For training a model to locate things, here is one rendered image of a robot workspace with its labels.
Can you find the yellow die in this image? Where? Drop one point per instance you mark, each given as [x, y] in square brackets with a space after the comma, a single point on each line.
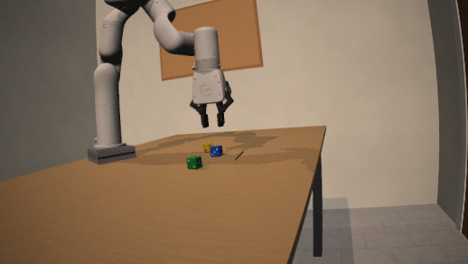
[206, 147]

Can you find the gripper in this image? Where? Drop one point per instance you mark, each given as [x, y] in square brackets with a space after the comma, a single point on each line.
[207, 88]

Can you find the green die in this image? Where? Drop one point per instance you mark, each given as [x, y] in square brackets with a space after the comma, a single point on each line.
[194, 162]

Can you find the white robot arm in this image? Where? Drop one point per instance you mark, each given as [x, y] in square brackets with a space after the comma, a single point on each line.
[203, 43]

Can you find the blue die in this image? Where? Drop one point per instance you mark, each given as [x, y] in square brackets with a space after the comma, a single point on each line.
[216, 150]

